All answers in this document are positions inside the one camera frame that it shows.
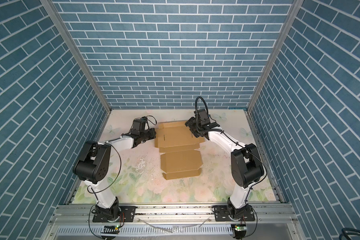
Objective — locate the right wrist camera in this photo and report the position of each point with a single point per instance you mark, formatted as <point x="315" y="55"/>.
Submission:
<point x="203" y="117"/>

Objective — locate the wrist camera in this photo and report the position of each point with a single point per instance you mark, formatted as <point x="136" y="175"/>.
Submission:
<point x="139" y="125"/>
<point x="203" y="117"/>

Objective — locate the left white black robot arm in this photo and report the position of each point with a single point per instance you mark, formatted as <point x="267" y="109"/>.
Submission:
<point x="92" y="163"/>

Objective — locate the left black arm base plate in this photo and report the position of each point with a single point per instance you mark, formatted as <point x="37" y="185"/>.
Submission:
<point x="123" y="214"/>

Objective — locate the aluminium front rail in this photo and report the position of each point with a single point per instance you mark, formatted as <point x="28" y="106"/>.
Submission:
<point x="274" y="221"/>

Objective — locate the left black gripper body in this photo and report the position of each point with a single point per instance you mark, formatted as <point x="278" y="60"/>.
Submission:
<point x="147" y="134"/>

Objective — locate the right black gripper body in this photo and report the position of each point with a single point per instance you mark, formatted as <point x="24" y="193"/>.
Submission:
<point x="194" y="127"/>

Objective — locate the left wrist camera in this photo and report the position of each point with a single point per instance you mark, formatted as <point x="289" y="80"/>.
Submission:
<point x="139" y="125"/>

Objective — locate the green circuit board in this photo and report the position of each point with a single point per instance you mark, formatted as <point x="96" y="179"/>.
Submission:
<point x="239" y="228"/>
<point x="111" y="230"/>

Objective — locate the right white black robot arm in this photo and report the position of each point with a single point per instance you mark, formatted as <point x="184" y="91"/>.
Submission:
<point x="246" y="165"/>

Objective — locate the left green circuit board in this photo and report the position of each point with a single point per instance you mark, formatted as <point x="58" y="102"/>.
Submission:
<point x="111" y="230"/>

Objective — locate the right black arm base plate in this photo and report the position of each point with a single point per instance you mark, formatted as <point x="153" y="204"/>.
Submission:
<point x="225" y="213"/>

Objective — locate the brown cardboard box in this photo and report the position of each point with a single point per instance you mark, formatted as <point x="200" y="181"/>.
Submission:
<point x="179" y="151"/>

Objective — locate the right green circuit board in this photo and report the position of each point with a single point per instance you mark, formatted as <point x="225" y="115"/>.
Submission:
<point x="239" y="228"/>

